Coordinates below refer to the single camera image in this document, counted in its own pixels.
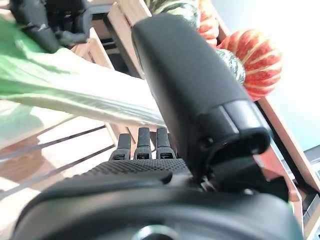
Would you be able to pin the green striped pumpkin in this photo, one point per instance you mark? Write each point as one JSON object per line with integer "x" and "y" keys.
{"x": 175, "y": 7}
{"x": 231, "y": 66}

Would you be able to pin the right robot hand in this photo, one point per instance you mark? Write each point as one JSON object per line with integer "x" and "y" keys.
{"x": 190, "y": 82}

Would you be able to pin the green white napa cabbage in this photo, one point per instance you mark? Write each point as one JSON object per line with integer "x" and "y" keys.
{"x": 22, "y": 122}
{"x": 50, "y": 75}

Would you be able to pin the orange striped pumpkin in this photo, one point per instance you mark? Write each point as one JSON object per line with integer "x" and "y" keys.
{"x": 255, "y": 65}
{"x": 207, "y": 27}

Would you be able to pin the wooden slat crate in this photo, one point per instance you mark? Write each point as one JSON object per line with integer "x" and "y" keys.
{"x": 122, "y": 30}
{"x": 75, "y": 147}

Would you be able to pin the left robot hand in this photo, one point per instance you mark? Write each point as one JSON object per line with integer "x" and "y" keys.
{"x": 37, "y": 25}

